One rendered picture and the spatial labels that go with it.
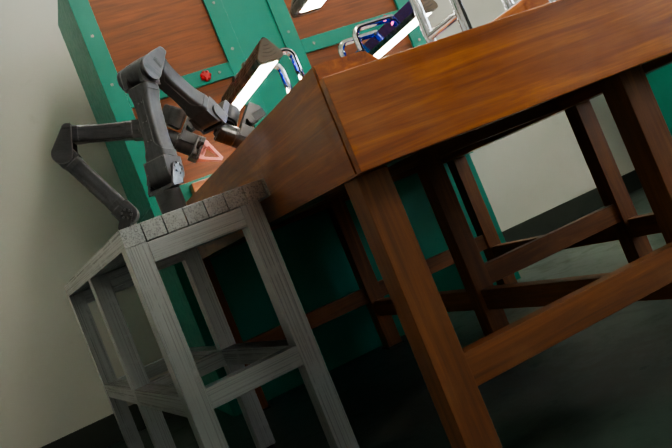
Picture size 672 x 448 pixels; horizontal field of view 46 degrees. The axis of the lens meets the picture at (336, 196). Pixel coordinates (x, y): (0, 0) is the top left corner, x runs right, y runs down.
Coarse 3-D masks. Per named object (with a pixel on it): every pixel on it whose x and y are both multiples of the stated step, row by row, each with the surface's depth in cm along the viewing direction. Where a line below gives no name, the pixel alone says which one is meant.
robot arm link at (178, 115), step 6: (168, 108) 245; (174, 108) 244; (180, 108) 244; (168, 114) 244; (174, 114) 244; (180, 114) 245; (168, 120) 244; (174, 120) 244; (180, 120) 245; (138, 126) 241; (180, 126) 246
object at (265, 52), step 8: (264, 40) 232; (256, 48) 235; (264, 48) 232; (272, 48) 232; (256, 56) 233; (264, 56) 231; (272, 56) 232; (280, 56) 233; (248, 64) 244; (256, 64) 233; (264, 64) 234; (240, 72) 256; (248, 72) 242; (240, 80) 253; (248, 80) 247; (232, 88) 267; (240, 88) 255; (256, 88) 263; (224, 96) 282; (232, 96) 266
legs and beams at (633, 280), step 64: (512, 128) 242; (576, 128) 249; (640, 128) 146; (384, 192) 127; (448, 192) 226; (384, 256) 126; (448, 256) 316; (512, 256) 231; (640, 256) 244; (320, 320) 294; (384, 320) 301; (448, 320) 127; (576, 320) 136; (448, 384) 125
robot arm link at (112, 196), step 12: (72, 168) 238; (84, 168) 239; (84, 180) 239; (96, 180) 239; (96, 192) 239; (108, 192) 239; (108, 204) 239; (120, 204) 239; (132, 204) 244; (132, 216) 239
